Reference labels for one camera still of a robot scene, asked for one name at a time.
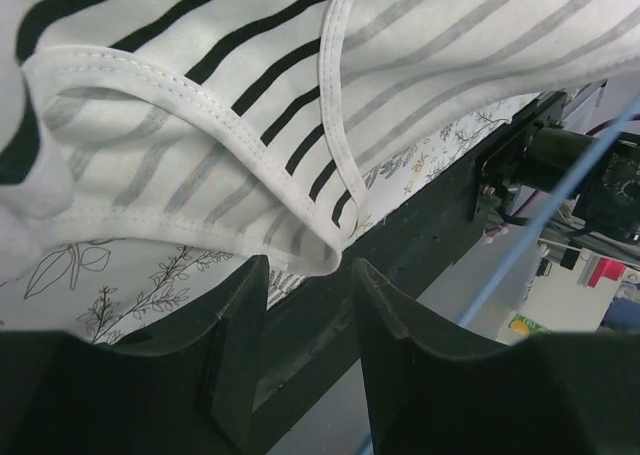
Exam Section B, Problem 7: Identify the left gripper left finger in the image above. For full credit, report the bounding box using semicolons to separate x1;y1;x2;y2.
1;256;269;454

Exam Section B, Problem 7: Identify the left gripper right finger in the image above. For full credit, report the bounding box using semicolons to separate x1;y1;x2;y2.
352;259;639;454

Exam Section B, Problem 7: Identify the floral table cloth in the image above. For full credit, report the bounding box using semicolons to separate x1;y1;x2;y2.
1;94;537;344

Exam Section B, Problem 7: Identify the blue wire hanger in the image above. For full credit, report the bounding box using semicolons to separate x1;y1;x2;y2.
364;94;640;455

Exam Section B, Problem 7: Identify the black white striped tank top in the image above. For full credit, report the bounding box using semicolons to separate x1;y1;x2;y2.
1;0;639;279

